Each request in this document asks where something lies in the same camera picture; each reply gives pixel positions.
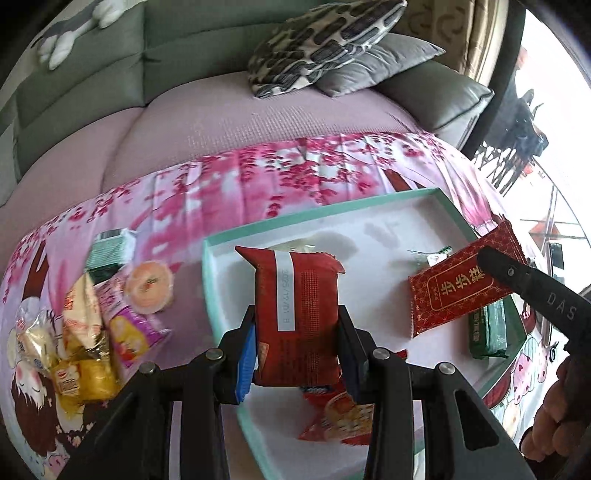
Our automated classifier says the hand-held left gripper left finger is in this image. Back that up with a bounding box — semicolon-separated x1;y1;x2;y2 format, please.
58;305;258;480

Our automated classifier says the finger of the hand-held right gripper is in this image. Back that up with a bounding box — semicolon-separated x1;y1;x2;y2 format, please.
477;246;537;304

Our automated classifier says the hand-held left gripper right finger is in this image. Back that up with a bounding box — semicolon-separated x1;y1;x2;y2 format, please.
336;305;536;480

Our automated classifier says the red cookie packet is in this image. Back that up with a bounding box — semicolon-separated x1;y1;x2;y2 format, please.
298;348;409;446

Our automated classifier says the red gold-patterned snack packet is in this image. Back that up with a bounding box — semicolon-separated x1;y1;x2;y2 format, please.
409;219;527;340

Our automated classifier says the dark green snack packet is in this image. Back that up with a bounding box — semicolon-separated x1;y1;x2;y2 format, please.
468;298;509;360

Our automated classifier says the dark red snack packet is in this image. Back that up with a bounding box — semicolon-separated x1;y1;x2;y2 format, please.
235;244;347;387

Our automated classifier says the green rice cracker packet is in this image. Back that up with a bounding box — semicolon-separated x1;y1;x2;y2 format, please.
406;244;453;268

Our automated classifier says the teal shallow cardboard tray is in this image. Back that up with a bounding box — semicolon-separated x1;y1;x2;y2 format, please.
202;187;527;480

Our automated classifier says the orange jelly cup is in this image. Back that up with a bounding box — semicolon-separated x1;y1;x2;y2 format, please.
124;261;175;311

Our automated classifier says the clear white bun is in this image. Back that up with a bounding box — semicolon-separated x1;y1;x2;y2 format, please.
14;309;63;374

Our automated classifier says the person's right hand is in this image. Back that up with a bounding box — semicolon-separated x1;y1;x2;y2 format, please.
519;357;578;464

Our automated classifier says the pink yellow snack packet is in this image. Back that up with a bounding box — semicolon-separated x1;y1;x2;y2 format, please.
95;277;171;367

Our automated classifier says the black folding rack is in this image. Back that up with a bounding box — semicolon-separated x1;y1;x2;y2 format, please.
475;88;550;195

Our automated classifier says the cream yellow snack packet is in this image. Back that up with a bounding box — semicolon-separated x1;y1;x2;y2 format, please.
62;272;112;352

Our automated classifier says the green white snack packet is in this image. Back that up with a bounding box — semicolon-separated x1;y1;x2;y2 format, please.
85;228;139;274

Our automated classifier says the printed cartoon blanket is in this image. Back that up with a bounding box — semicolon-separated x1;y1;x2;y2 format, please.
0;131;573;480

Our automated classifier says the grey pillow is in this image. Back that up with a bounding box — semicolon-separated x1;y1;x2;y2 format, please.
316;33;446;97

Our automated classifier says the beige patterned curtain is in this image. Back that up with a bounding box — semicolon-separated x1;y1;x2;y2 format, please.
406;0;495;81

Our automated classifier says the pink sofa cover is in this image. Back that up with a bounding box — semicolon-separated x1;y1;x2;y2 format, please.
14;85;432;204

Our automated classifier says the black white patterned pillow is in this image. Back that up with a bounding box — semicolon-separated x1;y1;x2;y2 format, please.
247;0;409;99

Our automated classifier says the grey-green sofa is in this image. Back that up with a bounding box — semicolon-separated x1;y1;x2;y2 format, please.
0;0;495;204

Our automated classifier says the grey white plush toy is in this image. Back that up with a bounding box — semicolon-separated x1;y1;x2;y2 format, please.
31;0;125;71

